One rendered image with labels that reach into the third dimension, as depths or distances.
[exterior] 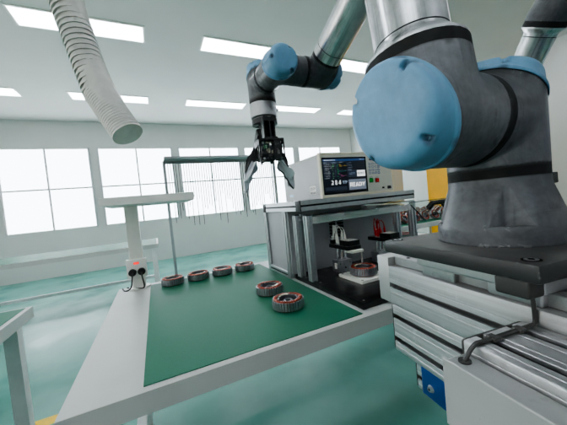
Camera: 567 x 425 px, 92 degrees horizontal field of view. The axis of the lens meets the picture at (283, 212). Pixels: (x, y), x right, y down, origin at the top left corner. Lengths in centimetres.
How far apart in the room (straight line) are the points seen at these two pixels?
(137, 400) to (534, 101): 83
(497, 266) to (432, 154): 14
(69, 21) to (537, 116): 200
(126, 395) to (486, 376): 65
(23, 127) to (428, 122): 781
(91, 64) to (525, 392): 196
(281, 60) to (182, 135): 695
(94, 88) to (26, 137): 605
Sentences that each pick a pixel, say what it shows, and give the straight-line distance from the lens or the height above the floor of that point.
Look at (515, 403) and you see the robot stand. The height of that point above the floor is 95.
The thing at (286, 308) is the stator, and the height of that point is 77.
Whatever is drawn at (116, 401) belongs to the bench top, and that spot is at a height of 75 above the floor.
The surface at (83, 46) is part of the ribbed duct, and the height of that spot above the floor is 203.
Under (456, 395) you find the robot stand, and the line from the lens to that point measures 36.
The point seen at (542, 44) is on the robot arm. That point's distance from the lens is 111.
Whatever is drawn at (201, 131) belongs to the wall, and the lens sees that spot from 769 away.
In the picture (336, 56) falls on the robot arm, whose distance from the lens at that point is 76.
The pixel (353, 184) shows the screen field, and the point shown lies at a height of 117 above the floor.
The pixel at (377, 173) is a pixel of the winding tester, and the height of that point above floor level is 121.
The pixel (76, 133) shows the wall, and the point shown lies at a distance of 768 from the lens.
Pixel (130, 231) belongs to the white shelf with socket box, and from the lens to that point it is 159.
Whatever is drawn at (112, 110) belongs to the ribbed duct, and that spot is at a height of 168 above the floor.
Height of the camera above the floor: 112
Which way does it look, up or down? 2 degrees down
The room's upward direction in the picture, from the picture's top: 6 degrees counter-clockwise
